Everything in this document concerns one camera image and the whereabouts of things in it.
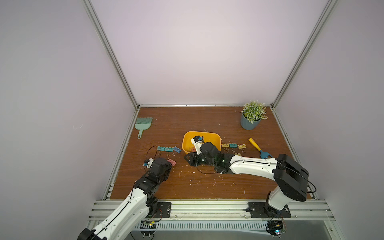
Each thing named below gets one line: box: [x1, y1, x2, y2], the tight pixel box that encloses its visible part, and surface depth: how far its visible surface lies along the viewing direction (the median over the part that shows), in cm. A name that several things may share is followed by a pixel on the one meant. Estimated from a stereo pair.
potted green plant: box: [239, 99, 268, 131], surface depth 97 cm
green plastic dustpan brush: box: [134, 117, 153, 139], surface depth 112 cm
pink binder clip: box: [167, 158, 177, 167], surface depth 89 cm
